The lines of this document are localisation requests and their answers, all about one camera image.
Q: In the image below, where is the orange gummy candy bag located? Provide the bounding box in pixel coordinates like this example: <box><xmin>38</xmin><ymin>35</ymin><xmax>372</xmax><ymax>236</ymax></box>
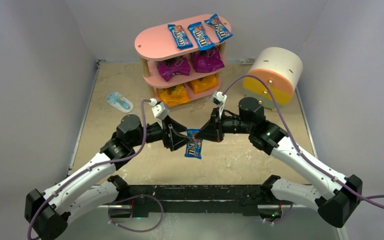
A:
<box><xmin>157</xmin><ymin>84</ymin><xmax>190</xmax><ymax>108</ymax></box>
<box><xmin>188</xmin><ymin>74</ymin><xmax>218</xmax><ymax>94</ymax></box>

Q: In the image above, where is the purple grape candy bag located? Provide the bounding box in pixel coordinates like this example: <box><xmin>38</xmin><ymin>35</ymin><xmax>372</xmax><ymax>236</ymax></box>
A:
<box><xmin>191</xmin><ymin>46</ymin><xmax>225</xmax><ymax>73</ymax></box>
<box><xmin>156</xmin><ymin>56</ymin><xmax>191</xmax><ymax>82</ymax></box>

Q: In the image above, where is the blue m&m's candy pack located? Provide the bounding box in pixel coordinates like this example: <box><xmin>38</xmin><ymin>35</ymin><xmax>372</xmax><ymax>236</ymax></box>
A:
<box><xmin>187</xmin><ymin>22</ymin><xmax>215</xmax><ymax>51</ymax></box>
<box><xmin>167</xmin><ymin>24</ymin><xmax>193</xmax><ymax>50</ymax></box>
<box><xmin>204</xmin><ymin>13</ymin><xmax>233</xmax><ymax>44</ymax></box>

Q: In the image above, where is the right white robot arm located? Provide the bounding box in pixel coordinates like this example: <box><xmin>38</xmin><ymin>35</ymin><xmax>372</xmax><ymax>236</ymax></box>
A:
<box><xmin>195</xmin><ymin>94</ymin><xmax>363</xmax><ymax>228</ymax></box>

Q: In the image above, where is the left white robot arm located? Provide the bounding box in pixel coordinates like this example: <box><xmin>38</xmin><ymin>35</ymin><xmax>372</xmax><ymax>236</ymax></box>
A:
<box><xmin>24</xmin><ymin>114</ymin><xmax>192</xmax><ymax>240</ymax></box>

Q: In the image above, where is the pink three-tier shelf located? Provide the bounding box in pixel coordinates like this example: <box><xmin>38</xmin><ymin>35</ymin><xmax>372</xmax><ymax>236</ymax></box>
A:
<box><xmin>134</xmin><ymin>13</ymin><xmax>226</xmax><ymax>102</ymax></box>

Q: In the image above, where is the light blue blister package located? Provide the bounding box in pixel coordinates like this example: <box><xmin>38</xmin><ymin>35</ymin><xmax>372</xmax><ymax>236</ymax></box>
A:
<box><xmin>106</xmin><ymin>92</ymin><xmax>134</xmax><ymax>114</ymax></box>

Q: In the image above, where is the white round drawer cabinet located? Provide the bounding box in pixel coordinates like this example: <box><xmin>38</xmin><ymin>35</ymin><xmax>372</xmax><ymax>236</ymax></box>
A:
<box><xmin>242</xmin><ymin>47</ymin><xmax>303</xmax><ymax>109</ymax></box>

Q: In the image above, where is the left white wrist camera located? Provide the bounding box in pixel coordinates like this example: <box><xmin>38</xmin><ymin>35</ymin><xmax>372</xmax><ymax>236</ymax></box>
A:
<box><xmin>149</xmin><ymin>98</ymin><xmax>170</xmax><ymax>128</ymax></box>

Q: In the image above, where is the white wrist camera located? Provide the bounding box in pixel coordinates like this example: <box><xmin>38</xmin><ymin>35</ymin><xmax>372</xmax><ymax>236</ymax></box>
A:
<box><xmin>210</xmin><ymin>91</ymin><xmax>227</xmax><ymax>119</ymax></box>
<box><xmin>149</xmin><ymin>98</ymin><xmax>170</xmax><ymax>128</ymax></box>

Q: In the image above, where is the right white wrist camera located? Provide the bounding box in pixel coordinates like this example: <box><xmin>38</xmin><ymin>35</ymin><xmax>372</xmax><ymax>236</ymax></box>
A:
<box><xmin>210</xmin><ymin>91</ymin><xmax>227</xmax><ymax>119</ymax></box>

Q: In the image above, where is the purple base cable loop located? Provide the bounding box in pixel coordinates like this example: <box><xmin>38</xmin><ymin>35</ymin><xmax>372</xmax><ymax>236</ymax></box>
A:
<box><xmin>107</xmin><ymin>193</ymin><xmax>165</xmax><ymax>233</ymax></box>

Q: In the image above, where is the black metal base rail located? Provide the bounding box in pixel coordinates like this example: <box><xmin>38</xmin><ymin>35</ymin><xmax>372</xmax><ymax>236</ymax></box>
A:
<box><xmin>109</xmin><ymin>184</ymin><xmax>291</xmax><ymax>218</ymax></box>

